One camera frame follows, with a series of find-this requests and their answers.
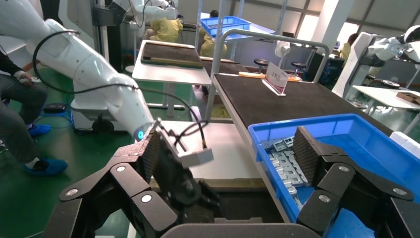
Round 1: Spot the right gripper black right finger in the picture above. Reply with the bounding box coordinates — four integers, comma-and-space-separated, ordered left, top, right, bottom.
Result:
292, 125, 420, 238

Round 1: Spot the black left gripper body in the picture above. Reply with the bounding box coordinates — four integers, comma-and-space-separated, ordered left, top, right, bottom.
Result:
154, 144, 203, 211

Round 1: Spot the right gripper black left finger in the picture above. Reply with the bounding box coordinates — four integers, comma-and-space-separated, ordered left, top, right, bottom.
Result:
43, 126, 180, 238

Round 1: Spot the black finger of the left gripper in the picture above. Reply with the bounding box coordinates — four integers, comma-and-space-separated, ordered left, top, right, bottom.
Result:
197, 182, 224, 216

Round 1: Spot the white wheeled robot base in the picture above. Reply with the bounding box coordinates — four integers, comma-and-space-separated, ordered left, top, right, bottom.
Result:
69, 98, 132, 135

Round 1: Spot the blue plastic bin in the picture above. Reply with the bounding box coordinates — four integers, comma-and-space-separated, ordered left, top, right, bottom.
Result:
248, 114, 420, 238

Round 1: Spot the flat silver metal plate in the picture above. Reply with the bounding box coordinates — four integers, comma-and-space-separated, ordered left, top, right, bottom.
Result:
283, 149, 310, 187

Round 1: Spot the long silver metal strip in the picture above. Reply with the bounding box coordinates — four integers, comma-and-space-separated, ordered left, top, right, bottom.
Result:
268, 153, 304, 211

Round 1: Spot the white foam block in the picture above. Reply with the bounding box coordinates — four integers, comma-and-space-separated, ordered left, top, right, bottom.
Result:
388, 131, 420, 159

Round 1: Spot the black table mat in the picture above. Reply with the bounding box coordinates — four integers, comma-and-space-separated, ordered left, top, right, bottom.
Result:
213, 73, 394, 136

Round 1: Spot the white table with cardboard box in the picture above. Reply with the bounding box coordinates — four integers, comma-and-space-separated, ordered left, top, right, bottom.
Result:
353, 84, 420, 134

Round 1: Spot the open cardboard box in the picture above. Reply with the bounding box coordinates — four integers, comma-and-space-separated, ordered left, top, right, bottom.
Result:
396, 91, 420, 106

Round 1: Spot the black floor device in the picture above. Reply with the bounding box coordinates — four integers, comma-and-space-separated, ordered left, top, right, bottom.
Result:
43, 103, 68, 115

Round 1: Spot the white table with tray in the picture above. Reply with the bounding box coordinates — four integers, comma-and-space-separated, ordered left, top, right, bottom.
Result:
132, 40, 212, 119

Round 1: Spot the acrylic table sign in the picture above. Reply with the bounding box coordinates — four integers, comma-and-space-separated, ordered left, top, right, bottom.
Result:
262, 61, 290, 97

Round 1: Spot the black round stool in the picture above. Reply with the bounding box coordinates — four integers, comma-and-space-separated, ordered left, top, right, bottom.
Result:
253, 58, 270, 74
291, 62, 308, 77

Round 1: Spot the white robot on stand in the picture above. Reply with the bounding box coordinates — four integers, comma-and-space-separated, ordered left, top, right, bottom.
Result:
332, 25, 420, 99

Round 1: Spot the person in yellow coat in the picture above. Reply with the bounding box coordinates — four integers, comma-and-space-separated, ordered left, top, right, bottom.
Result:
144, 17, 184, 43
200, 9, 228, 59
339, 33, 360, 63

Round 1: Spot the short wooden edge strip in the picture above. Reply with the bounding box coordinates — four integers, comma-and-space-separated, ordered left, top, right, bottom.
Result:
238, 71, 303, 82

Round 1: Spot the black tray with wooden rim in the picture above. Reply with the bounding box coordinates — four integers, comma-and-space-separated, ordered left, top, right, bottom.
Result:
141, 43, 204, 69

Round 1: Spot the white fan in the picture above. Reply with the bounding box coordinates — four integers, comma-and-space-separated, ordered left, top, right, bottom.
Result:
274, 41, 291, 60

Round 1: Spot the seated person in dark clothes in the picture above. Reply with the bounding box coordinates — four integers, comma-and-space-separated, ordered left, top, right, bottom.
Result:
0, 49, 69, 177

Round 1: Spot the blue bin on shelf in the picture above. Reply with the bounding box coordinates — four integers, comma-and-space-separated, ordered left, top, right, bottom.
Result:
199, 15, 252, 37

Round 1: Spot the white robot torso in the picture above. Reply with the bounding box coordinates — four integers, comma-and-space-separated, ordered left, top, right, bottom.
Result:
109, 0, 179, 21

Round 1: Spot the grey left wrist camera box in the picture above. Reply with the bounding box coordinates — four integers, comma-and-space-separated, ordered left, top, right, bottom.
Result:
154, 119, 215, 169

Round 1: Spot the upright grey metal bracket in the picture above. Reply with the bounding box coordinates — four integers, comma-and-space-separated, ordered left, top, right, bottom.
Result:
273, 136, 295, 152

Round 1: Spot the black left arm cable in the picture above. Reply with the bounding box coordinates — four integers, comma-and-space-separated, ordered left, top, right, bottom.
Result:
32, 29, 208, 149

